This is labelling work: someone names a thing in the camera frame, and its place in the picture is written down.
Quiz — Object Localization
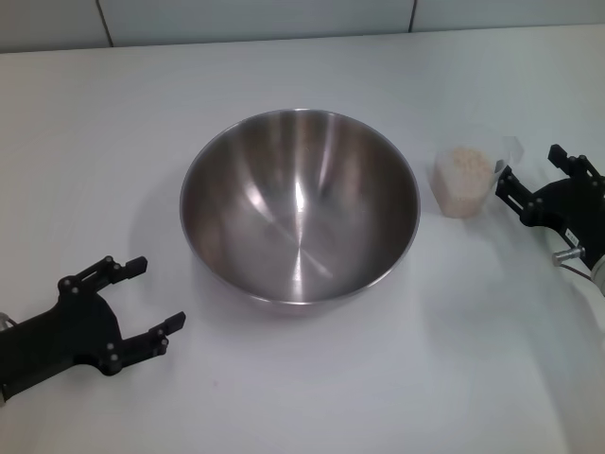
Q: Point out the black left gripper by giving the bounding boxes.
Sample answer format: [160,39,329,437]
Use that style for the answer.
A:
[0,254,187,402]

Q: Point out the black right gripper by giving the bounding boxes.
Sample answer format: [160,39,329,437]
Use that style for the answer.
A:
[494,144,605,270]

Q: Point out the white rice grains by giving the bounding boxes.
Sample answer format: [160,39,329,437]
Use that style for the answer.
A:
[437,147,493,218]

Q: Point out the clear plastic measuring cup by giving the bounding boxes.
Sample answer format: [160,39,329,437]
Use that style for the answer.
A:
[433,136,527,220]

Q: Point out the stainless steel mixing bowl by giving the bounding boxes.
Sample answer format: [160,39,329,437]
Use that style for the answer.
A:
[179,108,423,319]

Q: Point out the right gripper cable with plug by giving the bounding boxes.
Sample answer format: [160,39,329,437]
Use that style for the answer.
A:
[552,245,598,282]

